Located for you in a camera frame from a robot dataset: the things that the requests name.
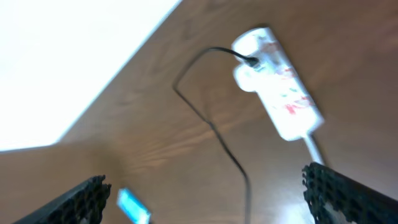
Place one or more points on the white power strip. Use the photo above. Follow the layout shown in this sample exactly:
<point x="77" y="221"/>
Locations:
<point x="286" y="100"/>

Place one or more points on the blue Galaxy smartphone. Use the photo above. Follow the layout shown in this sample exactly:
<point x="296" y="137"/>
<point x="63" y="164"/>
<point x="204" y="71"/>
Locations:
<point x="132" y="207"/>

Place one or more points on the white USB charger adapter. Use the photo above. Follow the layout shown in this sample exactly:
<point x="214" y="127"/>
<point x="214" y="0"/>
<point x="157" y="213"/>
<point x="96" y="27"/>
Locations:
<point x="250" y="79"/>

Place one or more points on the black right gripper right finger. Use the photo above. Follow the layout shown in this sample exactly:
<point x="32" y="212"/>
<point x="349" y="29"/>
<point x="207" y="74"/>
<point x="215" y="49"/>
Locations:
<point x="357" y="202"/>

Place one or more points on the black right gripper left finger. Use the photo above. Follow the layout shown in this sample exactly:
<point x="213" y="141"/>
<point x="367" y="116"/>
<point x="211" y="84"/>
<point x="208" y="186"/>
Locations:
<point x="82" y="204"/>

